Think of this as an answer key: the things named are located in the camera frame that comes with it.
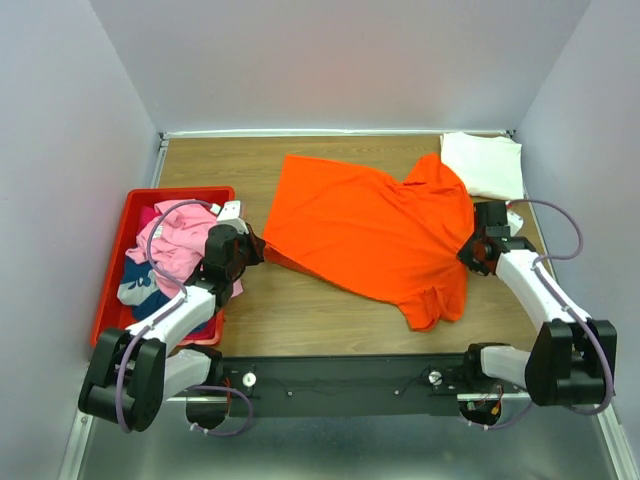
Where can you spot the navy blue printed t shirt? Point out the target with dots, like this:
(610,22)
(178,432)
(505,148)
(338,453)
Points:
(145,292)

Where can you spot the folded white t shirt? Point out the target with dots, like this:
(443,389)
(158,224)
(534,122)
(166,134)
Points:
(489,167)

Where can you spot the magenta t shirt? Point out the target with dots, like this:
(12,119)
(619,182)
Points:
(147,219)

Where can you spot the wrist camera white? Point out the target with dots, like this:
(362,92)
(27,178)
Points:
(230,215)
(515,222)

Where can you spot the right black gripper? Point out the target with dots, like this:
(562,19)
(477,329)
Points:
(465,257)

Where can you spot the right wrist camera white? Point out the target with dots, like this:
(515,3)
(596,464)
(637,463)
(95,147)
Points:
(515,222)

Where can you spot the pink t shirt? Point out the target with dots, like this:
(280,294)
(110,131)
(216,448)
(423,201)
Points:
(179,234)

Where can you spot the red plastic bin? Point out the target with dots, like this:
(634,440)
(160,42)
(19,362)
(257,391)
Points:
(111,313)

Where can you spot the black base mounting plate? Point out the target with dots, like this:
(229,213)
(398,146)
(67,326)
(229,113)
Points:
(361,385)

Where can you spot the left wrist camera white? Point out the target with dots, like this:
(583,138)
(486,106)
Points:
(230,215)

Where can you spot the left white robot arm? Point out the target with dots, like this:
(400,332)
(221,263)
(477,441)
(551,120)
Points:
(133,371)

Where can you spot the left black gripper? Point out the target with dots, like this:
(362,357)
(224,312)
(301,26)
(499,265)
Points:
(256,244)

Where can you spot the orange t shirt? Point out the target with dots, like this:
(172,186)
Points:
(361,230)

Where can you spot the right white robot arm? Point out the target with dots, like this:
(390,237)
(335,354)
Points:
(572,362)

